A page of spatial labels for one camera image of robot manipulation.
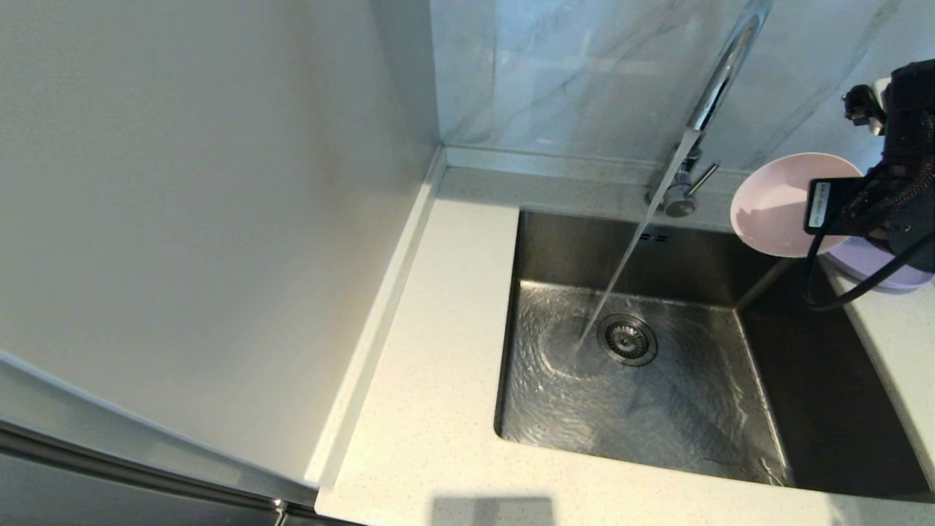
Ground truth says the chrome gooseneck faucet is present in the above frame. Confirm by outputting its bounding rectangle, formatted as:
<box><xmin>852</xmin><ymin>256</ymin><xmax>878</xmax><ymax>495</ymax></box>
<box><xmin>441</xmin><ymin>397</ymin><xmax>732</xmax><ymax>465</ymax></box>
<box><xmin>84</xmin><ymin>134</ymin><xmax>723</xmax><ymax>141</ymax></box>
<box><xmin>644</xmin><ymin>0</ymin><xmax>772</xmax><ymax>218</ymax></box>

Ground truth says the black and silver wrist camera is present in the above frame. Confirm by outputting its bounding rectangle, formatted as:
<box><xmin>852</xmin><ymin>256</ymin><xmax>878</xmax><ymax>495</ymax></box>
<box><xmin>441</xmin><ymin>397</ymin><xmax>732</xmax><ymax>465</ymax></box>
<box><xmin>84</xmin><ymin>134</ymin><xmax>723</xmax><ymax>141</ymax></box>
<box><xmin>842</xmin><ymin>77</ymin><xmax>892</xmax><ymax>137</ymax></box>

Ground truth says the purple plastic plate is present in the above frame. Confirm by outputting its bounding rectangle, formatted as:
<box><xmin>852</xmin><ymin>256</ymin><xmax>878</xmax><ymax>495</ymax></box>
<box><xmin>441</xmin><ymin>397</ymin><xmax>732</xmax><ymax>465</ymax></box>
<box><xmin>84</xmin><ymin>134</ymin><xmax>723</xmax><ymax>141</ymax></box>
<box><xmin>822</xmin><ymin>235</ymin><xmax>935</xmax><ymax>294</ymax></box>

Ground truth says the stainless steel sink basin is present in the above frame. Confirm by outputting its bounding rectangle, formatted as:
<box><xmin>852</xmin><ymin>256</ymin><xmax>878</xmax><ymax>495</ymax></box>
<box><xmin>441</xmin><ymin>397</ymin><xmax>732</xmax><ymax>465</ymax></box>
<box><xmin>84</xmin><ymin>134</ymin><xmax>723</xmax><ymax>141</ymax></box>
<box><xmin>494</xmin><ymin>207</ymin><xmax>932</xmax><ymax>501</ymax></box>

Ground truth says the pale pink bowl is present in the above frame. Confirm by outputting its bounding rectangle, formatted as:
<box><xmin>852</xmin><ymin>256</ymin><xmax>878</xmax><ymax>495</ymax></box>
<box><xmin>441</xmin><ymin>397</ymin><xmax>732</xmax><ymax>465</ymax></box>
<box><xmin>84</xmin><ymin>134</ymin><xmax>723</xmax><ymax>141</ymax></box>
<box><xmin>730</xmin><ymin>152</ymin><xmax>864</xmax><ymax>259</ymax></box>

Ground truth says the round metal drain strainer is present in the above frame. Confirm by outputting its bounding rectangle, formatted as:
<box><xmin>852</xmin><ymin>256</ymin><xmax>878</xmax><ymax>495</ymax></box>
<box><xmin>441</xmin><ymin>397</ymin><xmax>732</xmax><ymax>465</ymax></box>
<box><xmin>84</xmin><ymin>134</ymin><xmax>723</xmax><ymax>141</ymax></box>
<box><xmin>598</xmin><ymin>314</ymin><xmax>658</xmax><ymax>367</ymax></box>

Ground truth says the tall white cabinet grey front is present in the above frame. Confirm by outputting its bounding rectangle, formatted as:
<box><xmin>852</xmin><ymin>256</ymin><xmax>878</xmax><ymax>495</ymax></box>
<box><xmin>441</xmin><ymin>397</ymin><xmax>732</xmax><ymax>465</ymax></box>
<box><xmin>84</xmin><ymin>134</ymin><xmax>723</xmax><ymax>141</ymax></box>
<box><xmin>0</xmin><ymin>0</ymin><xmax>446</xmax><ymax>526</ymax></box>

